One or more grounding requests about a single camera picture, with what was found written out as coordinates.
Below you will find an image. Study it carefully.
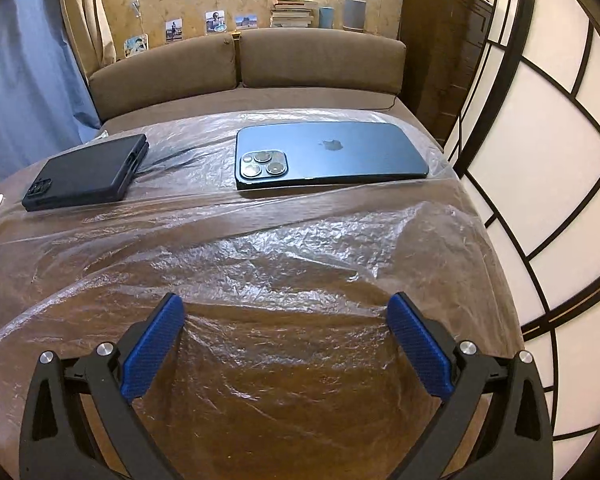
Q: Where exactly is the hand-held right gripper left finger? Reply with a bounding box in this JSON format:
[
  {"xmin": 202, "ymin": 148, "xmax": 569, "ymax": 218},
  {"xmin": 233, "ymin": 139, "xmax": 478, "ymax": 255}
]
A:
[{"xmin": 19, "ymin": 292, "xmax": 186, "ymax": 480}]

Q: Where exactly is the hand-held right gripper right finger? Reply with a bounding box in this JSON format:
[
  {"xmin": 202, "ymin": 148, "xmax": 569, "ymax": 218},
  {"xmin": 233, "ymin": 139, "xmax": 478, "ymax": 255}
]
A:
[{"xmin": 386, "ymin": 292, "xmax": 553, "ymax": 480}]

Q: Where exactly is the black cased phone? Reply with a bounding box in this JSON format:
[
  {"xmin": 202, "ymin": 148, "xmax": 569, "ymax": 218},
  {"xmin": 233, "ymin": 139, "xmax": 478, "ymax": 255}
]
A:
[{"xmin": 21, "ymin": 133, "xmax": 149, "ymax": 212}]

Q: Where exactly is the blue smartphone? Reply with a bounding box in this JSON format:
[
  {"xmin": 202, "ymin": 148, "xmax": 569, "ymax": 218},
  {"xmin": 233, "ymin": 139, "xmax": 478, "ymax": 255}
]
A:
[{"xmin": 235, "ymin": 121, "xmax": 430, "ymax": 191}]

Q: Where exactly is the brown sofa cushion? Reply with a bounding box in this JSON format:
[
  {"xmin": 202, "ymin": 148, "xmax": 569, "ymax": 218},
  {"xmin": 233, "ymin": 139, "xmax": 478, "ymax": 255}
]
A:
[{"xmin": 88, "ymin": 35, "xmax": 241, "ymax": 118}]

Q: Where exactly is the brown sofa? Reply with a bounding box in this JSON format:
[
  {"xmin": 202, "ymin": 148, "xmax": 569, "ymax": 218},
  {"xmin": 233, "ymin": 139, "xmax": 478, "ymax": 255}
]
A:
[{"xmin": 100, "ymin": 87, "xmax": 446, "ymax": 148}]

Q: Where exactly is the blue curtain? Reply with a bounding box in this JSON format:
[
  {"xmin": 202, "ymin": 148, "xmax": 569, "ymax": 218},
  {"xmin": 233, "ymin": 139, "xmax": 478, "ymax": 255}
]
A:
[{"xmin": 0, "ymin": 0, "xmax": 101, "ymax": 181}]

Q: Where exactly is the dark wooden cabinet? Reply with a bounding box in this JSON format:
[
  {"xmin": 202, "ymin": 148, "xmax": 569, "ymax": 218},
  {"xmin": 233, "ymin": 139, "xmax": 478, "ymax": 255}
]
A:
[{"xmin": 400, "ymin": 0, "xmax": 495, "ymax": 136}]

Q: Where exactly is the grey blue speaker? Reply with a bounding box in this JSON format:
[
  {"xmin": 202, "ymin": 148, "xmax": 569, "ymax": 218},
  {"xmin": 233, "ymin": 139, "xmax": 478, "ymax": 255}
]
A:
[{"xmin": 343, "ymin": 0, "xmax": 367, "ymax": 32}]

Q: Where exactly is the beige curtain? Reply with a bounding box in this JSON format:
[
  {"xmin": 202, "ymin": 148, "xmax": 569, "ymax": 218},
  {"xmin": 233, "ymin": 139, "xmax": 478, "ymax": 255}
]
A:
[{"xmin": 57, "ymin": 0, "xmax": 117, "ymax": 68}]

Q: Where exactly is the stack of books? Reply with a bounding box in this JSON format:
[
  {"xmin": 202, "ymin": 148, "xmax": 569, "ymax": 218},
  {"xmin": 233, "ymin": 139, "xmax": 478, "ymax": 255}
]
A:
[{"xmin": 270, "ymin": 0, "xmax": 315, "ymax": 28}]

